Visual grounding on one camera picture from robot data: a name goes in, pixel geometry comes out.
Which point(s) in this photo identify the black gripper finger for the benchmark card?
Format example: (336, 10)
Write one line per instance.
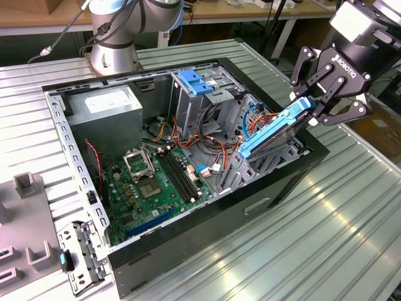
(344, 114)
(300, 66)

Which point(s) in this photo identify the hard disk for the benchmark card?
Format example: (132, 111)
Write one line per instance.
(266, 138)

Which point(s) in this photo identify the grey metal disk bay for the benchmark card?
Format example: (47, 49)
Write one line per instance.
(238, 178)

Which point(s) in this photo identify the large brown cardboard box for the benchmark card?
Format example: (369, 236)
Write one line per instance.
(382, 144)

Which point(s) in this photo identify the black stand pole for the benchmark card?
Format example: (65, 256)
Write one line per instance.
(276, 22)

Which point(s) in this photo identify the white desk box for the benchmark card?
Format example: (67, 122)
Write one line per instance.
(263, 3)

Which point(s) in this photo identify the wooden desk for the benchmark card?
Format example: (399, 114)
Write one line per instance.
(235, 14)

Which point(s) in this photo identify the blue plastic drive latch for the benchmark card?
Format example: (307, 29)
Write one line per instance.
(192, 81)

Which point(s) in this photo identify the grey optical drive cage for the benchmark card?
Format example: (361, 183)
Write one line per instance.
(188, 109)

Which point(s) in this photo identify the black RAM slot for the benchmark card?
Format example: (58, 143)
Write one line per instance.
(180, 175)
(176, 175)
(172, 175)
(185, 175)

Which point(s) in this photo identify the black open PC case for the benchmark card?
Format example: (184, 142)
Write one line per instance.
(203, 229)

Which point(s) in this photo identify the CPU socket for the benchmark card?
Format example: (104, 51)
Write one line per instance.
(150, 189)

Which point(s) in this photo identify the green motherboard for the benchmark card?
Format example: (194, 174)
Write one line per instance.
(163, 203)

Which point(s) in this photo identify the grey power supply unit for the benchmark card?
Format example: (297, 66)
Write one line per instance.
(103, 131)

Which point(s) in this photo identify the blue expansion slot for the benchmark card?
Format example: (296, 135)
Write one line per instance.
(144, 226)

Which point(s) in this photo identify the black latch with blue tab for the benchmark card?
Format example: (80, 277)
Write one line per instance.
(62, 259)

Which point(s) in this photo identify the grey part rack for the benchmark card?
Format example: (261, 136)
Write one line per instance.
(28, 219)

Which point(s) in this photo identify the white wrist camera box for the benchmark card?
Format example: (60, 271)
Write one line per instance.
(347, 19)

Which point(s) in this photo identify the grey card retention bracket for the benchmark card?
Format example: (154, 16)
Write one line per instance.
(75, 244)

